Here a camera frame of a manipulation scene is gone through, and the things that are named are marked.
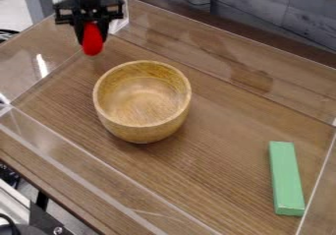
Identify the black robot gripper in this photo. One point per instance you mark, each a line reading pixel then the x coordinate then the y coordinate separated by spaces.
pixel 69 10

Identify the light wooden bowl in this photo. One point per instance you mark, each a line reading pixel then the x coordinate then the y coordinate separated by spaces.
pixel 141 99

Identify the clear acrylic corner bracket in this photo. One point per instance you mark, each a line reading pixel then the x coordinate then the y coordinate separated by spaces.
pixel 118 23

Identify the red plush strawberry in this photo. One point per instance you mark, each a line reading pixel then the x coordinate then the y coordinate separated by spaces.
pixel 92 40

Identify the green rectangular block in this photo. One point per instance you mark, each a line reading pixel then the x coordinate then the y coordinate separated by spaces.
pixel 288 199

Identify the clear acrylic enclosure walls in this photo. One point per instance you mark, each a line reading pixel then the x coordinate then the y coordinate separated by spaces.
pixel 188 132

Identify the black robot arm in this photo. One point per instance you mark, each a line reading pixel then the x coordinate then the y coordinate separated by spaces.
pixel 81 13

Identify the black clamp with bolt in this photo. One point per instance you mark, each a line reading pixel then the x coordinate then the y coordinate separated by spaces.
pixel 45 223

